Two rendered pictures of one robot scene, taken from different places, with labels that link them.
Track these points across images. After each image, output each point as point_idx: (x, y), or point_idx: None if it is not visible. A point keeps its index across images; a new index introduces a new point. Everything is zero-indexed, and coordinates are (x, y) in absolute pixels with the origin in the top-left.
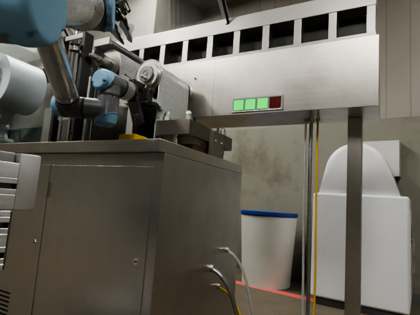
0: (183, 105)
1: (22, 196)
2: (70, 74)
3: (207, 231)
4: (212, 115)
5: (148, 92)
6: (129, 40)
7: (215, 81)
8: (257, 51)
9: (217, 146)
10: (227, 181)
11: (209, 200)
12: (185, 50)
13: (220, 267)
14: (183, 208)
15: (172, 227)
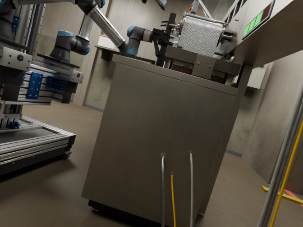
0: (210, 43)
1: (2, 60)
2: (111, 31)
3: (161, 126)
4: (234, 47)
5: (162, 34)
6: (162, 6)
7: (245, 16)
8: None
9: (201, 67)
10: (203, 97)
11: (167, 104)
12: (242, 0)
13: (179, 162)
14: (132, 101)
15: (119, 110)
